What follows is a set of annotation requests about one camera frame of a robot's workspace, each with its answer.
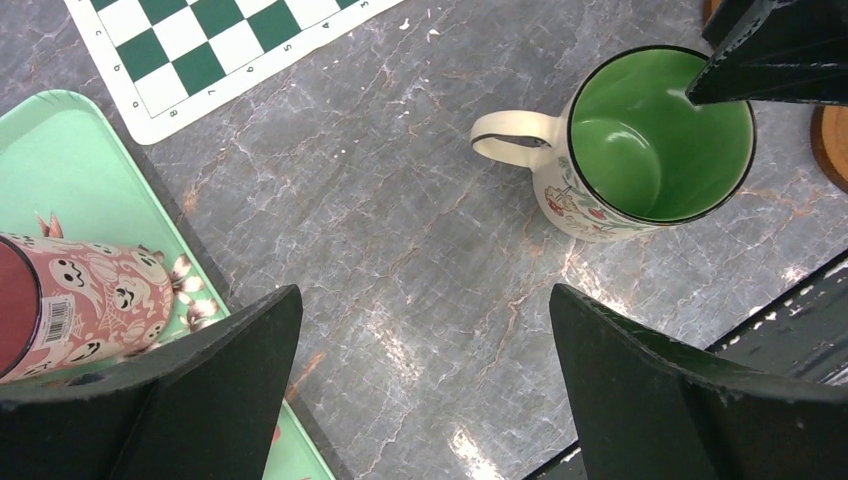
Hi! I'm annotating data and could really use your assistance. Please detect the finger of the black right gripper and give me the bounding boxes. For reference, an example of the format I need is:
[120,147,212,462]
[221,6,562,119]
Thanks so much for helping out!
[702,0,754,47]
[686,0,847,106]

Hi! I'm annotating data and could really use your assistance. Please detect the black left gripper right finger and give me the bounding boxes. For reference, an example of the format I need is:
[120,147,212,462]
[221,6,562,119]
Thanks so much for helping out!
[549,284,847,479]

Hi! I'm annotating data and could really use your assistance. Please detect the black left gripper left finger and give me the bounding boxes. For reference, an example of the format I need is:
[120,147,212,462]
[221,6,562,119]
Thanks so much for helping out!
[1,284,303,479]

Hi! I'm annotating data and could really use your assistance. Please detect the brown wooden ridged coaster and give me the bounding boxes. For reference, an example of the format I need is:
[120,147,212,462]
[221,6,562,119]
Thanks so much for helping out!
[810,105,848,192]

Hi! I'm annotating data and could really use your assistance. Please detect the green interior cartoon mug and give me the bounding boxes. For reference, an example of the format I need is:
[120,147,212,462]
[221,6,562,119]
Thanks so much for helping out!
[469,45,757,242]

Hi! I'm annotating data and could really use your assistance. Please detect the pink ghost pattern mug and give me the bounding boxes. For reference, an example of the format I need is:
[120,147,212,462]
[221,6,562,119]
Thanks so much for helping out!
[1,219,175,383]

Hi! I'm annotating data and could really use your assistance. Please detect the woven rattan coaster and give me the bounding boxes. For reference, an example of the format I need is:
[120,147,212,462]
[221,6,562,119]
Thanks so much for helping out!
[701,0,722,25]

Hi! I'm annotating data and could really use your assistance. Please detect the green floral tray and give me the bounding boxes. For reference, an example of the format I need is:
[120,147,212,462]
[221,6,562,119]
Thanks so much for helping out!
[1,90,331,479]

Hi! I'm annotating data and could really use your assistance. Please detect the green white chessboard mat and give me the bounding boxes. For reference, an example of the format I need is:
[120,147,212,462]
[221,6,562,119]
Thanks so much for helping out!
[66,0,396,145]

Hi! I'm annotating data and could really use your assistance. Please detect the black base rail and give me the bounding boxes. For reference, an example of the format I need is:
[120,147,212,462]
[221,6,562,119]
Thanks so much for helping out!
[533,255,847,479]

